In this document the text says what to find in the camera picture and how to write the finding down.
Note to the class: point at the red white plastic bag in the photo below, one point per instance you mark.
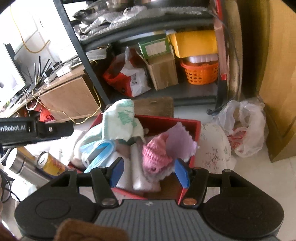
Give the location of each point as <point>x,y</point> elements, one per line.
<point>127,74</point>

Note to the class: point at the pink knitted hat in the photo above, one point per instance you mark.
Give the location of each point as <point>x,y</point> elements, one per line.
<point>154,155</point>

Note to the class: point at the orange plastic basket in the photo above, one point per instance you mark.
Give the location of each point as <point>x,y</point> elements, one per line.
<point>201,73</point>

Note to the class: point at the dark wooden board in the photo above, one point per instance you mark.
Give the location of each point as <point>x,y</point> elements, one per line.
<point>159,106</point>

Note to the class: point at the wooden tv stand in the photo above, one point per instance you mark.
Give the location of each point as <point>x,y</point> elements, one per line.
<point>69,97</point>

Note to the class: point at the silver thermos bottle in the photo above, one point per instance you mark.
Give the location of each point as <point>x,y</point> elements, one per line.
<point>21,165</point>

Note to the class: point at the white green towel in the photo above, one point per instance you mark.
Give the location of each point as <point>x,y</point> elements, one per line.
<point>118,123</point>

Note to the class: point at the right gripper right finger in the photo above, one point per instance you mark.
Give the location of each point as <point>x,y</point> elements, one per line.
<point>194,181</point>

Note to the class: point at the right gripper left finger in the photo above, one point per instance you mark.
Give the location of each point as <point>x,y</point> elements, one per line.
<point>104,179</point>

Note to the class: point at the white foam block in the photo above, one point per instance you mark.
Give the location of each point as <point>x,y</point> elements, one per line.
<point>133,178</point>

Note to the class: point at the wooden cabinet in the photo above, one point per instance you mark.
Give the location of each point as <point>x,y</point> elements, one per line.
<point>268,34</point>

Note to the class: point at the yellow cardboard box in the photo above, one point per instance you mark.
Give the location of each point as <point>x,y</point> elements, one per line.
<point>194,43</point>

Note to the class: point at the green white box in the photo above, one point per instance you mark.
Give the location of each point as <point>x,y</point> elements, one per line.
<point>154,48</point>

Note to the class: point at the brown cardboard box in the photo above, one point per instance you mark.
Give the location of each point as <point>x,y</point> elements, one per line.
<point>162,70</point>

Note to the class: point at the pink pig plush toy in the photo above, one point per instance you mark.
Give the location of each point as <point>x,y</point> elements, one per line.
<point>123,147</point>

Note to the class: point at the red cardboard box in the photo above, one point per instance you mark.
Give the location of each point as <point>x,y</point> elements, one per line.
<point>147,161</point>

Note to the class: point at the yellow blue drink can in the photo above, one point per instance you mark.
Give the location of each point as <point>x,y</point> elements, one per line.
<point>50,165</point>

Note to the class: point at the blue face mask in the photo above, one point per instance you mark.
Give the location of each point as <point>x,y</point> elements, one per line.
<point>96,154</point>

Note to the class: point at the black metal shelf rack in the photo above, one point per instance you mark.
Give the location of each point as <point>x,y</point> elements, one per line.
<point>98,52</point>

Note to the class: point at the floral pink cloth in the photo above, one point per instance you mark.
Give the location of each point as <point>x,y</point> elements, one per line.
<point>214,152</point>

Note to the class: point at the lilac cloth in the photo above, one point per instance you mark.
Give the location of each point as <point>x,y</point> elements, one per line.
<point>180,144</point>

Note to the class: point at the bubble wrap sheet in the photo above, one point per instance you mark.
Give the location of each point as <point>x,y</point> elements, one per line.
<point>97,22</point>

